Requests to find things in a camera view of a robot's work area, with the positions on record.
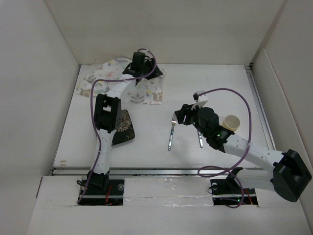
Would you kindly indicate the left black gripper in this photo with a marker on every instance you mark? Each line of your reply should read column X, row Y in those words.
column 156, row 73

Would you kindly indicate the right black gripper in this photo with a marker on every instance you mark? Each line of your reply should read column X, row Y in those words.
column 185, row 109

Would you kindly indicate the floral animal print cloth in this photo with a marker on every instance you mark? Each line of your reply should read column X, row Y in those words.
column 146, row 92

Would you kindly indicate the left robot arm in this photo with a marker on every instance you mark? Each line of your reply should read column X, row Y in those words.
column 106, row 111

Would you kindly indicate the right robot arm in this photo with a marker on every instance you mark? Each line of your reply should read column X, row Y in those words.
column 285, row 172

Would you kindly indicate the silver fork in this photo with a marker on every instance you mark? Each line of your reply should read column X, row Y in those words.
column 173, row 123

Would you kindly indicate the silver spoon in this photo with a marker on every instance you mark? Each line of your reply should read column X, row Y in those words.
column 200, row 139

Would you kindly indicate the yellow mug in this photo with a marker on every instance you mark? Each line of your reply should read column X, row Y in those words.
column 231, row 122

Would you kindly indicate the black floral square plate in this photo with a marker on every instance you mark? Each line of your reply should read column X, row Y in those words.
column 125, row 132

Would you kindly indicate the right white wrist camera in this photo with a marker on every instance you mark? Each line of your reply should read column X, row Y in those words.
column 200, row 100

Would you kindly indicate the aluminium right side rail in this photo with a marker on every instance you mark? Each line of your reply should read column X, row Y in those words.
column 260, row 110

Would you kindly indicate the aluminium rail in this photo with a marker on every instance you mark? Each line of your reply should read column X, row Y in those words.
column 260, row 110
column 119, row 171

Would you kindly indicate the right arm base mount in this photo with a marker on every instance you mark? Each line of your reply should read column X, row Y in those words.
column 226, row 191

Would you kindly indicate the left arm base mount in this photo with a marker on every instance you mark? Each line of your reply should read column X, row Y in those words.
column 101, row 191

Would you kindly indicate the aluminium front rail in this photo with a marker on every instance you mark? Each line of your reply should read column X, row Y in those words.
column 119, row 171

